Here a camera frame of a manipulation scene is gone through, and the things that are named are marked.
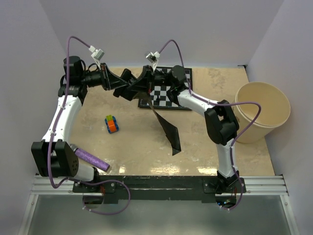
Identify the beige round trash bin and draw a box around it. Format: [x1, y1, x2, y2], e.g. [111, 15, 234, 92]
[233, 82, 291, 143]

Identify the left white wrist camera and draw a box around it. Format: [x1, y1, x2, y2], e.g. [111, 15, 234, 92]
[89, 46, 104, 68]

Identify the purple glitter microphone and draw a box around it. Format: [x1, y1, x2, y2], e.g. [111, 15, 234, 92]
[69, 144, 110, 172]

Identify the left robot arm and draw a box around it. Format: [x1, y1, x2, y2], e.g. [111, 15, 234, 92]
[31, 56, 134, 192]

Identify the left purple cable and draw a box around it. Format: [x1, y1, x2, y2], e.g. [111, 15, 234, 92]
[47, 36, 132, 216]

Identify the colourful toy block car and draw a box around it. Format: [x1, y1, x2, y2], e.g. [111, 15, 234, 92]
[105, 115, 119, 134]

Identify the aluminium front rail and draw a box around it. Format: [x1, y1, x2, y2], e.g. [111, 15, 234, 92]
[30, 176, 289, 196]

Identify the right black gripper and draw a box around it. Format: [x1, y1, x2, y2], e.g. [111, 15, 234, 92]
[129, 65, 175, 94]

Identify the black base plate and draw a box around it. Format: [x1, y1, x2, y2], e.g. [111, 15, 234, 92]
[73, 175, 246, 205]

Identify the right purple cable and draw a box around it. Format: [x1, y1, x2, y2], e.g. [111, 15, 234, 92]
[157, 39, 262, 211]

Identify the black trash bag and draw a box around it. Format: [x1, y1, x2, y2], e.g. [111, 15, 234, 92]
[121, 85, 181, 156]

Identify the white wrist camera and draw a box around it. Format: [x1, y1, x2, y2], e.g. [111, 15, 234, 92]
[89, 46, 104, 68]
[145, 51, 160, 72]

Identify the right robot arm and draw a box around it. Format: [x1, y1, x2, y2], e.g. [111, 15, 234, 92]
[127, 65, 241, 192]

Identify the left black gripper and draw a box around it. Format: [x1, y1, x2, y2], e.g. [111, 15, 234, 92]
[80, 63, 127, 91]

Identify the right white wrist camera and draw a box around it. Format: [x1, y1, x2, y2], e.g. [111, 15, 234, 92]
[145, 51, 160, 72]

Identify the black white chessboard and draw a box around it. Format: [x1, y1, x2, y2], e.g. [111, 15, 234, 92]
[138, 67, 193, 111]

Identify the purple cable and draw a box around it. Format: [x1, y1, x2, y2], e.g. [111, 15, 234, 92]
[47, 36, 132, 216]
[157, 39, 262, 211]

